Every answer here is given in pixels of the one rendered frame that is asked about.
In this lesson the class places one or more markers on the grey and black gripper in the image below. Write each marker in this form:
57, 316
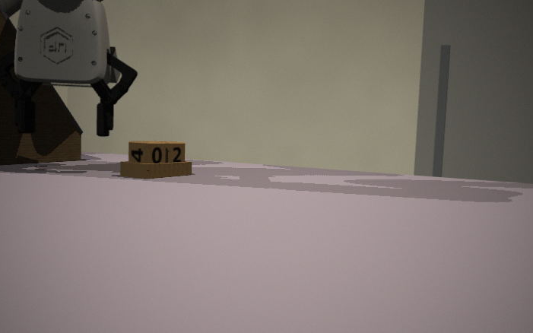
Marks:
62, 42

